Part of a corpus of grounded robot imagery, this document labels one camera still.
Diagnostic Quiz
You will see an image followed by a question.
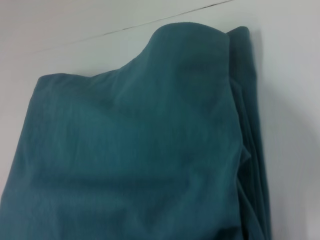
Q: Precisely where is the blue t-shirt with white print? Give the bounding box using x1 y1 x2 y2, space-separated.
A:
0 22 275 240

